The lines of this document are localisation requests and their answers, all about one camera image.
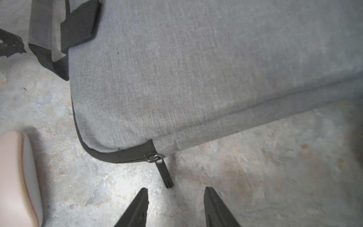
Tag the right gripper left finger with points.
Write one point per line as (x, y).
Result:
(136, 213)

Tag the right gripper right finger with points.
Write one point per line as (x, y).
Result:
(216, 212)

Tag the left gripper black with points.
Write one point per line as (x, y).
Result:
(11, 44)

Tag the grey laptop bag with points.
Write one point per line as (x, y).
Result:
(150, 78)

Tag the left pink computer mouse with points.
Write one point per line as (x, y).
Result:
(21, 204)

